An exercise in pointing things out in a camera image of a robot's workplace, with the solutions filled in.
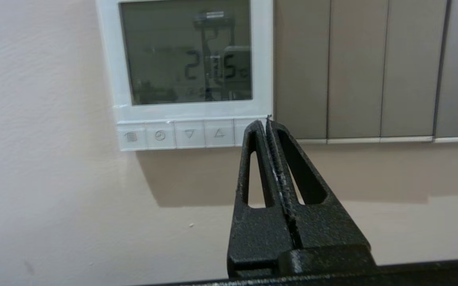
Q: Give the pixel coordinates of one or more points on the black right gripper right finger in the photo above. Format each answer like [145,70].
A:
[328,230]

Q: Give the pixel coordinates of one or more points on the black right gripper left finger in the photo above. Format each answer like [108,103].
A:
[253,238]

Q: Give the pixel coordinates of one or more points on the white wall thermostat panel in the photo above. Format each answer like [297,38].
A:
[185,51]

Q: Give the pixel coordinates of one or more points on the grey triple rocker switch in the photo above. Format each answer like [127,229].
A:
[352,67]

